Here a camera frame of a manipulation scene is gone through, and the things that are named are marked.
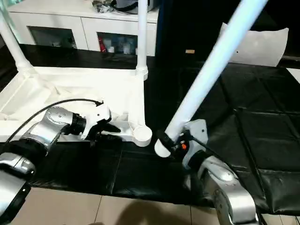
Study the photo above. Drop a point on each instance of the white plastic table top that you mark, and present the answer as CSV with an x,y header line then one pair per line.
x,y
70,93

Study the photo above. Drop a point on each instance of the white plastic table leg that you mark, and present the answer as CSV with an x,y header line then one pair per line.
x,y
14,42
142,37
211,61

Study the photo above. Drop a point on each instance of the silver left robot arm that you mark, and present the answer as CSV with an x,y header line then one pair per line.
x,y
37,140

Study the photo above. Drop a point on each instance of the black work mat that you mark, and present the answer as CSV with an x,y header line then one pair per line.
x,y
262,122

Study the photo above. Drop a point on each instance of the small yellow tag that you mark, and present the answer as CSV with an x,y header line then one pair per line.
x,y
190,51

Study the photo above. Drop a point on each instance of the white sideboard cabinet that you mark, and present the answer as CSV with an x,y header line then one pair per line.
x,y
70,23

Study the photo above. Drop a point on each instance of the black cabinet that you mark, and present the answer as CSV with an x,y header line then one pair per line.
x,y
187,23

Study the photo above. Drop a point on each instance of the dark clutter pile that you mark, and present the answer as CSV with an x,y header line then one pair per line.
x,y
103,5

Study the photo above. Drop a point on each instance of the dark helmet on sideboard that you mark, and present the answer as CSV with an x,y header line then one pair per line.
x,y
129,3

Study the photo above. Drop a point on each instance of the white padded sheet with fitting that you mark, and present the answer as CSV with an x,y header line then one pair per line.
x,y
262,44

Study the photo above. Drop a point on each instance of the teal glass panel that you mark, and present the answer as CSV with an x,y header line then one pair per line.
x,y
9,28

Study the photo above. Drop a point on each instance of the flat white sheet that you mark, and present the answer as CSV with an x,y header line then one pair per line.
x,y
294,75

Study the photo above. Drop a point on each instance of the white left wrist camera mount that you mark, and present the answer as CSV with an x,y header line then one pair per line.
x,y
96,117

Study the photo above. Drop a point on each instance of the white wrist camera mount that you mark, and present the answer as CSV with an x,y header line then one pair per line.
x,y
197,131
96,117

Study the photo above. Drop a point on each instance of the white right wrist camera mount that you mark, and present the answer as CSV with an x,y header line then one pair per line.
x,y
197,131

